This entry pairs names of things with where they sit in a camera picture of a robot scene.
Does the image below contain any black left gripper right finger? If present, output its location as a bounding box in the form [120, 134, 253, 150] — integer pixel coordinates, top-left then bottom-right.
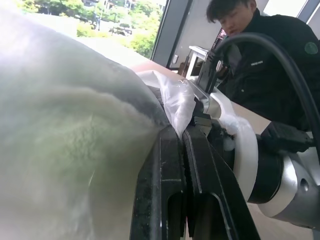
[182, 125, 261, 240]

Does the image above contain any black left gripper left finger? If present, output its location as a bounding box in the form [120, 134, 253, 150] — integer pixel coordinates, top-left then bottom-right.
[129, 124, 188, 240]

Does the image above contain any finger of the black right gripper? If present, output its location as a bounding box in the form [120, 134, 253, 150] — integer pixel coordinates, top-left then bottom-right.
[191, 114, 211, 133]
[193, 96, 205, 116]

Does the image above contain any translucent white drawstring bag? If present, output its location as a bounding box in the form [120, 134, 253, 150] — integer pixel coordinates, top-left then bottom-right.
[136, 69, 197, 140]

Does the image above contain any white side table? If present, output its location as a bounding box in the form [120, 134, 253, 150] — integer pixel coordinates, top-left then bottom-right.
[186, 45, 210, 76]

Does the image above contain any person in black jacket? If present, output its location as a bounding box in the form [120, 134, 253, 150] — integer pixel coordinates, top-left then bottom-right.
[206, 0, 320, 137]

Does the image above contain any dark window frame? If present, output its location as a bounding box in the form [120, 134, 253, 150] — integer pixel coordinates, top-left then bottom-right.
[150, 0, 195, 69]

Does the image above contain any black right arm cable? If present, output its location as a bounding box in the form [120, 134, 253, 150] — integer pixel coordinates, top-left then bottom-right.
[198, 32, 320, 154]

